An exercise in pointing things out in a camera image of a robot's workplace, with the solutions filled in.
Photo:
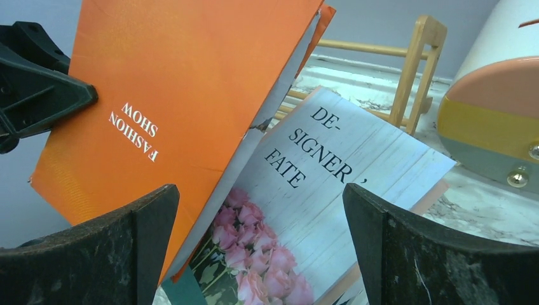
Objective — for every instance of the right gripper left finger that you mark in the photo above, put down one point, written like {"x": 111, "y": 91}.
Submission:
{"x": 115, "y": 258}

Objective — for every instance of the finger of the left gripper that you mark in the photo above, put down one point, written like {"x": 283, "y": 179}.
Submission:
{"x": 36, "y": 90}

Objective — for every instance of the wooden book rack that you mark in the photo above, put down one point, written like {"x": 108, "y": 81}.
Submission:
{"x": 398, "y": 96}

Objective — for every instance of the white rose Designer Fate book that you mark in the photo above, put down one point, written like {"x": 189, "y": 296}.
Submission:
{"x": 281, "y": 235}

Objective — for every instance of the round cream drawer cabinet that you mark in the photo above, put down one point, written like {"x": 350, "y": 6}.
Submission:
{"x": 488, "y": 119}

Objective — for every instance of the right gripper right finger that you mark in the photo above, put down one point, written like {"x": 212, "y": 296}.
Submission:
{"x": 405, "y": 258}

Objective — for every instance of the orange Fashion Show book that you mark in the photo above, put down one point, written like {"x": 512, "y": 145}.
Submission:
{"x": 180, "y": 84}

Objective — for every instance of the teal Humor book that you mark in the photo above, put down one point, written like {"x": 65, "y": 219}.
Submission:
{"x": 185, "y": 291}

